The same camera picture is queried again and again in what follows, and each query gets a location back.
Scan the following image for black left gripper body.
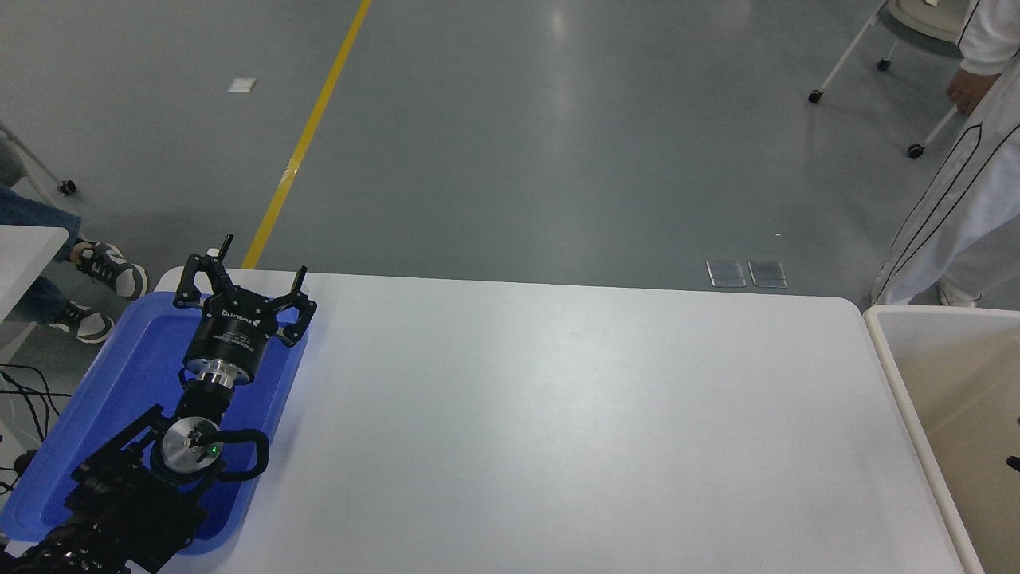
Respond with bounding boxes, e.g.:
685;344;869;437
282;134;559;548
182;293;279;380

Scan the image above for person's hand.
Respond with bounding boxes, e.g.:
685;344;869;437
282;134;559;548
946;69;1002;116

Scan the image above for seated person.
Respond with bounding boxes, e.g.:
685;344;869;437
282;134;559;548
0;185;149;344

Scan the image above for blue plastic tray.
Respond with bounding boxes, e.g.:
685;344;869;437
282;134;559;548
0;291;310;556

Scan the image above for grey chair leg with caster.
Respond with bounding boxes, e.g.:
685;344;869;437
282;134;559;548
0;124;77;197

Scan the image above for small white side table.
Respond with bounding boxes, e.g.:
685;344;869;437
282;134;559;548
0;226;69;361

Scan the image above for metal floor plate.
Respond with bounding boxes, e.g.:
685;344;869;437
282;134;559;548
706;260;747;289
747;260;789;289

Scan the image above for large pale bin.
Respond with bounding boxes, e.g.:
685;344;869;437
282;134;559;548
863;305;1020;574

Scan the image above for standing person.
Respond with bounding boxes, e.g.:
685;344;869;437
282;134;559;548
871;0;1020;309

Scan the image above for white wheeled chair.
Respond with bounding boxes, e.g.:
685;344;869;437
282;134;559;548
806;0;983;159

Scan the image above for black cable loops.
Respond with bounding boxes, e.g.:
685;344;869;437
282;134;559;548
0;362;62;444

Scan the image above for black cable plug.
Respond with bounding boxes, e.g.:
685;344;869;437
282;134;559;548
0;448;39;493

